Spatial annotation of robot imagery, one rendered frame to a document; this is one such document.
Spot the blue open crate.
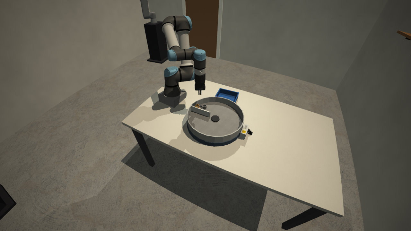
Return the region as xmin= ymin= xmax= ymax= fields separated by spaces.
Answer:
xmin=215 ymin=88 xmax=239 ymax=103

